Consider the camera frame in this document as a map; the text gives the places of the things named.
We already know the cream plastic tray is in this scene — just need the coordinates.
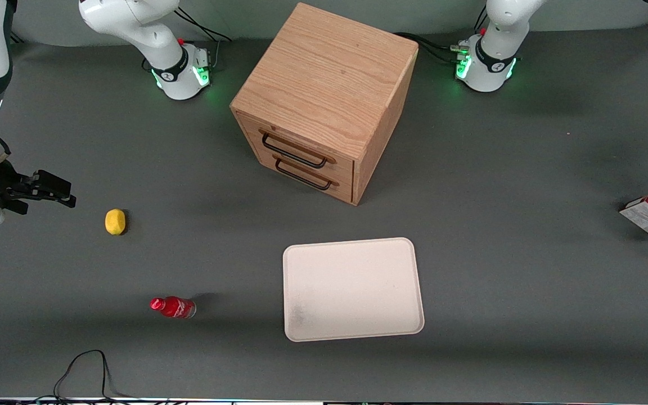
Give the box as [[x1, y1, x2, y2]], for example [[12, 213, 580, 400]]
[[282, 237, 425, 343]]

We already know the yellow lemon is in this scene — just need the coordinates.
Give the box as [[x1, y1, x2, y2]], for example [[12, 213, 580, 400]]
[[105, 209, 127, 236]]

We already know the red soda bottle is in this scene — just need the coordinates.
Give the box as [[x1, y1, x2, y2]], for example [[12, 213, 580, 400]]
[[150, 296, 197, 320]]

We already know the wooden drawer front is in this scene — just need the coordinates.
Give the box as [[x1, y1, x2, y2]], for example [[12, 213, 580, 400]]
[[245, 143, 355, 204], [237, 115, 356, 183]]

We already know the wooden two-drawer cabinet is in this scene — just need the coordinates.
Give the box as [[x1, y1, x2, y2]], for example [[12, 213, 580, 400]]
[[229, 2, 419, 206]]

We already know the black looped table cable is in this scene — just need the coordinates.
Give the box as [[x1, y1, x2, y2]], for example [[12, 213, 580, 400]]
[[53, 349, 131, 401]]

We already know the black right arm base cable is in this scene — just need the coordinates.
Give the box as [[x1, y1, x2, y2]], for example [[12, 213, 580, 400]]
[[175, 7, 233, 71]]

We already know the black arm base cable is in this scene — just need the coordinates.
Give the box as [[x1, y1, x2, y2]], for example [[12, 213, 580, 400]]
[[394, 32, 462, 64], [175, 7, 233, 71]]

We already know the black metal drawer handle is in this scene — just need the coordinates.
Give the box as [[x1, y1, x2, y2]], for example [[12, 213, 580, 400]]
[[260, 132, 329, 169], [274, 157, 334, 191]]

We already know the black left arm base cable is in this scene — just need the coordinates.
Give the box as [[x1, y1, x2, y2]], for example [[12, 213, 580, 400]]
[[394, 32, 462, 64]]

